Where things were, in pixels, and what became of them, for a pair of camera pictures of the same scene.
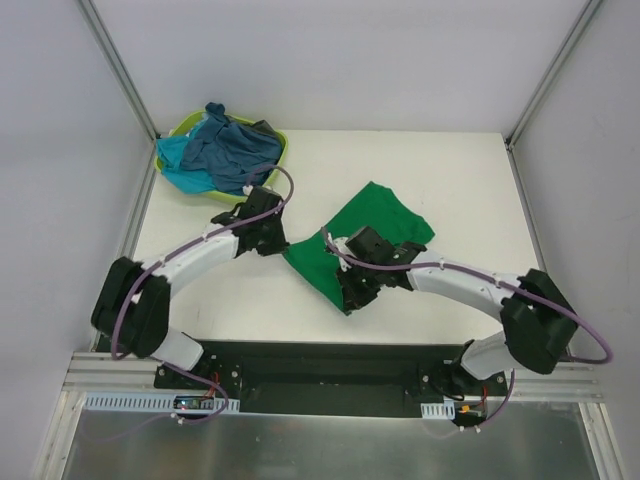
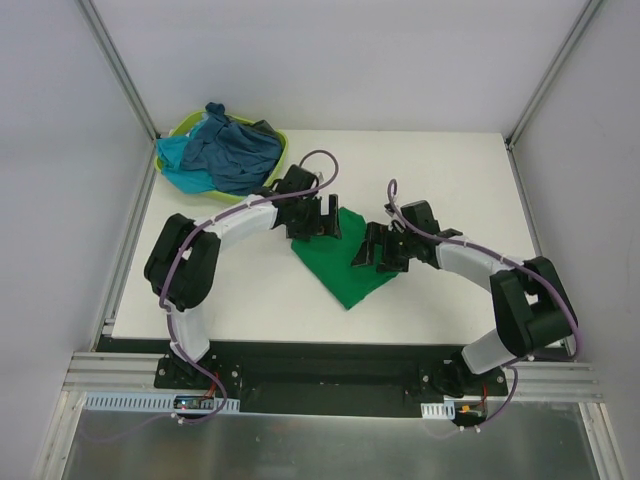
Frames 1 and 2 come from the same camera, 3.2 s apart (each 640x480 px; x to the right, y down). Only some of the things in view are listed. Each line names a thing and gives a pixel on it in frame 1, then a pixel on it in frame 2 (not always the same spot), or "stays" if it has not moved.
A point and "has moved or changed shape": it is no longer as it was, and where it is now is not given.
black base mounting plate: (329, 378) stays
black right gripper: (357, 288) → (388, 246)
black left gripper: (272, 240) → (310, 218)
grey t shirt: (263, 127) stays
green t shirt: (376, 207) has moved or changed shape
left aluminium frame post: (119, 68) stays
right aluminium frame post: (551, 72) stays
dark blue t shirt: (229, 152) stays
